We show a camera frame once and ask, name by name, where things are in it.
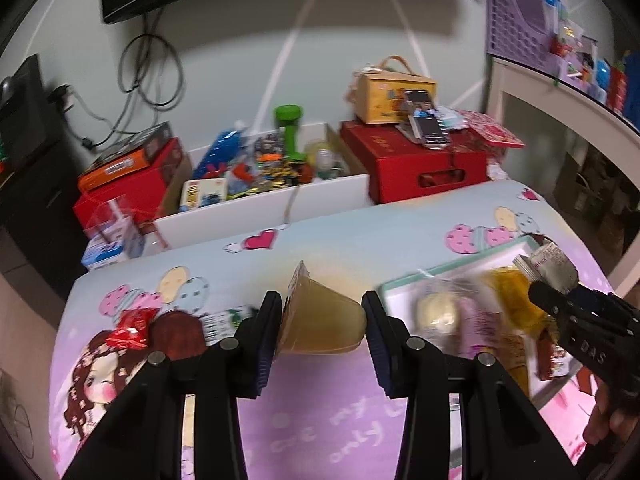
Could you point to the orange snack packet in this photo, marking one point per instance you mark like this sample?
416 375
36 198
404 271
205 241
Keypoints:
515 357

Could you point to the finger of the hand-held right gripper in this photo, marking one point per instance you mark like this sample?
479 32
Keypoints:
547 297

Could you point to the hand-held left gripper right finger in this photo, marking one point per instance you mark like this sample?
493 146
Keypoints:
377 350

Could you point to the black monitor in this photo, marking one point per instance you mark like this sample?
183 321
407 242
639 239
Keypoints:
22 105

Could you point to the white tray teal rim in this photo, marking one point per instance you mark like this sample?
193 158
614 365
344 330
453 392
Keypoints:
480 265

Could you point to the printed cartoon blanket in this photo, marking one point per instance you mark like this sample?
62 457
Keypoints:
325 250

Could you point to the red patterned gift bag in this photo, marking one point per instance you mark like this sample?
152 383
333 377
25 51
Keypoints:
492 132

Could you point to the yellow jelly cup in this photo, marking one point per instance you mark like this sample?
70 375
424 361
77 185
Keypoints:
320 320

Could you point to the person's right hand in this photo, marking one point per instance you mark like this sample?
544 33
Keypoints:
607 417

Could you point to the large red box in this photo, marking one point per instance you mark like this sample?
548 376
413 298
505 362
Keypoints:
420 160

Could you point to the black wall plug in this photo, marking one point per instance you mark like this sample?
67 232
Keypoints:
62 92

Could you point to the red cardboard box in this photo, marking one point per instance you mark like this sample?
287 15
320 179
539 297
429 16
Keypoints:
135 190

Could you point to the green white snack packet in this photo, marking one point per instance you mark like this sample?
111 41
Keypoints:
225 322

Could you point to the black cabinet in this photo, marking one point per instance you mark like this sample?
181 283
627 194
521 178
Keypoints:
30 200

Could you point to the orange black flat box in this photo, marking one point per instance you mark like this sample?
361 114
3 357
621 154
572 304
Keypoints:
125 157

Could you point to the round yellow cake clear wrapper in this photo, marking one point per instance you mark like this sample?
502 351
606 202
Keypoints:
440 310

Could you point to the yellow dried fruit packet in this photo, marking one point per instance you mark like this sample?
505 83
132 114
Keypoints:
515 300

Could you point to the silver snack packet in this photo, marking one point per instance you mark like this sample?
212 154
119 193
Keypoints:
550 265

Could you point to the black patterned toy packet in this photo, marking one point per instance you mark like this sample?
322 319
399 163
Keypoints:
272 160

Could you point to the white storage box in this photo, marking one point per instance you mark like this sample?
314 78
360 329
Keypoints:
260 212

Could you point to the small red box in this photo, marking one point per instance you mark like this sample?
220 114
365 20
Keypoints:
619 89

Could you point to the purple snack packet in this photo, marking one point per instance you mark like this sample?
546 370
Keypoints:
480 322

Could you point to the red foil candy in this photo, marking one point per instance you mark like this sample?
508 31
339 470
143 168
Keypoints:
131 334

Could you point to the clear plastic box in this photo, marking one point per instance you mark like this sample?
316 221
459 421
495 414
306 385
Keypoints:
107 215

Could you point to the yellow white small box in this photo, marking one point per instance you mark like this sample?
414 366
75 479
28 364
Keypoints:
202 192

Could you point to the purple plastic basket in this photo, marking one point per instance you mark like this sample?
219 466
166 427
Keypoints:
520 20

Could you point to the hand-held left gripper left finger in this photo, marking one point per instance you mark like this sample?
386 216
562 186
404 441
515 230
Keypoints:
265 350

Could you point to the blue white milk carton pack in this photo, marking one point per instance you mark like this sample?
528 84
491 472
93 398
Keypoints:
107 252

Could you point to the blue snack bag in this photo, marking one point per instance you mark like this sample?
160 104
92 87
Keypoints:
225 147

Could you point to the dark red candy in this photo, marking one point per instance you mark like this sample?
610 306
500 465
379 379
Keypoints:
552 357

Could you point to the green dumbbell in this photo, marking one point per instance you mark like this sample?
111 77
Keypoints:
290 130

